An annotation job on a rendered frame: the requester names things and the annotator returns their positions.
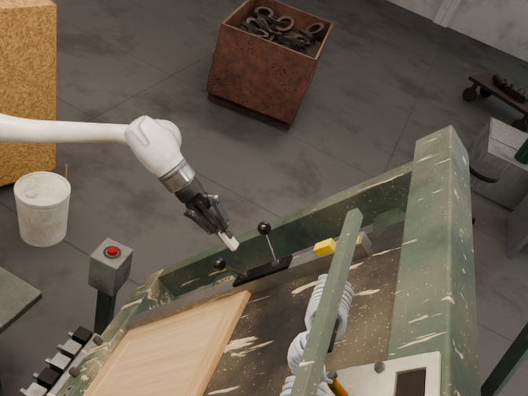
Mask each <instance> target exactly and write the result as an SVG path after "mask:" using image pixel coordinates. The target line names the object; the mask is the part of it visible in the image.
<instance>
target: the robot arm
mask: <svg viewBox="0 0 528 396"><path fill-rule="evenodd" d="M0 142H16V143H87V142H108V143H117V144H122V145H127V146H129V147H130V149H131V151H132V152H133V154H134V155H135V156H136V157H137V159H138V160H139V161H140V162H141V163H142V165H143V166H144V167H145V168H146V169H147V170H148V171H149V172H151V173H152V174H154V175H155V176H156V177H157V178H158V179H159V181H160V182H161V183H162V184H163V185H164V186H165V188H166V189H167V190H168V191H169V193H175V196H176V197H177V198H178V199H179V200H180V201H181V202H182V203H183V204H185V206H186V212H185V213H184V216H186V217H188V218H191V219H192V220H193V221H194V222H195V223H196V224H197V225H198V226H199V227H201V228H202V229H203V230H204V231H205V232H207V233H208V234H209V235H211V234H216V235H217V236H218V237H219V238H220V240H221V241H222V242H225V243H226V245H227V246H228V247H229V248H230V250H231V251H235V250H236V249H237V248H238V246H239V243H238V242H237V240H236V239H235V238H234V237H233V233H232V232H231V231H230V229H229V228H228V225H229V223H230V220H229V217H228V215H227V214H226V211H225V210H224V208H223V206H222V204H221V202H220V199H219V195H218V194H217V193H216V194H215V195H209V193H208V192H206V191H205V190H204V188H203V186H202V184H201V183H200V182H199V180H198V179H197V178H195V177H194V176H195V174H196V172H195V171H194V170H193V169H192V168H191V167H190V165H189V164H188V163H187V161H186V159H184V157H183V156H182V154H181V152H180V147H181V143H182V136H181V133H180V131H179V129H178V128H177V127H176V126H175V125H174V124H173V123H172V122H170V121H168V120H160V119H152V118H150V117H148V116H146V115H143V116H141V117H139V118H138V119H136V120H134V121H133V122H132V123H131V124H130V125H123V124H109V123H79V122H64V121H49V120H36V119H22V118H17V117H13V116H10V115H4V114H2V113H0Z"/></svg>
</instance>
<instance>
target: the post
mask: <svg viewBox="0 0 528 396"><path fill-rule="evenodd" d="M116 295H117V293H116V294H115V296H114V297H112V296H110V295H108V294H106V293H104V292H102V291H99V290H97V305H96V313H95V322H94V330H93V333H97V334H98V335H100V336H101V334H102V333H103V332H104V331H105V329H106V328H107V327H108V326H109V324H110V323H111V322H112V320H113V317H114V311H115V305H116Z"/></svg>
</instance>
